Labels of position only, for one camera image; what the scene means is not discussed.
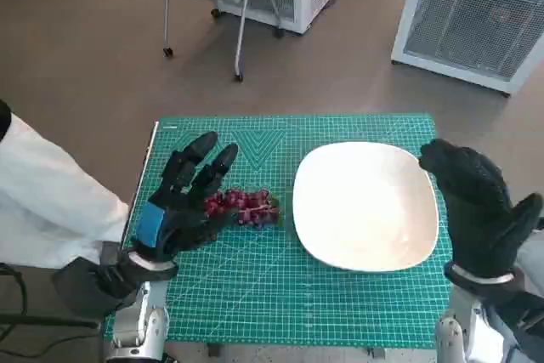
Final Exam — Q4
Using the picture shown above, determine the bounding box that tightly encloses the green cutting mat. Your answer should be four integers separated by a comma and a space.
104, 114, 452, 345

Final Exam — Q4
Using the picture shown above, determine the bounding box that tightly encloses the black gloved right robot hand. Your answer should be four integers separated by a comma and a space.
418, 138, 544, 280

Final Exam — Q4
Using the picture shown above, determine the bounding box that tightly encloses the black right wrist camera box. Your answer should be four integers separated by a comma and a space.
482, 280, 544, 363

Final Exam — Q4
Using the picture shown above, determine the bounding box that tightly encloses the red toy grape bunch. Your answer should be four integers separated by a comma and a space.
203, 187, 282, 229

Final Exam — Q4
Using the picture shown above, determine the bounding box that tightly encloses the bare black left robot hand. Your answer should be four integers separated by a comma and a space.
129, 131, 241, 264

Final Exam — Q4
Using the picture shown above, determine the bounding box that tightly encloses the white rounded square plate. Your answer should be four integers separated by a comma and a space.
292, 141, 439, 273

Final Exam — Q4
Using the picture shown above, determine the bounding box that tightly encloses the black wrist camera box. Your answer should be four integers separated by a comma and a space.
482, 280, 544, 363
51, 240, 144, 317

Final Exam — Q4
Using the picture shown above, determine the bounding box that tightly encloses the white mesh cabinet, red light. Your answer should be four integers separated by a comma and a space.
389, 0, 544, 99

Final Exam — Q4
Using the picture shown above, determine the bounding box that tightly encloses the black stand bar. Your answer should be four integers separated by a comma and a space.
0, 313, 101, 331

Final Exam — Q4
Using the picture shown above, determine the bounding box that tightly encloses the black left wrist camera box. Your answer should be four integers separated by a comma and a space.
51, 240, 144, 317

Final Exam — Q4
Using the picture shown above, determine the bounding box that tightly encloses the black floor cable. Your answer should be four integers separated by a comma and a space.
0, 262, 29, 338

